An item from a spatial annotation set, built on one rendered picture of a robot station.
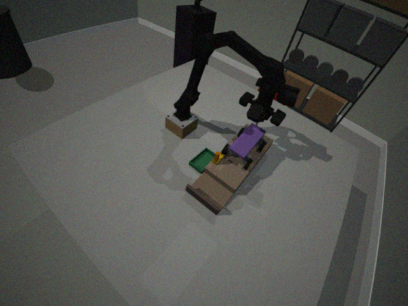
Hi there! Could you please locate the green tray rim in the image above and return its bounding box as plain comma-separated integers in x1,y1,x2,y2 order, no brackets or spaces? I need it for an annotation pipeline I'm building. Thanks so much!
189,148,215,174

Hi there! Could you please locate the purple trolley with black wheels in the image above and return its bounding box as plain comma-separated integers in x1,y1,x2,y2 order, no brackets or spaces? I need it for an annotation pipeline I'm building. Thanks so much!
221,123,267,170

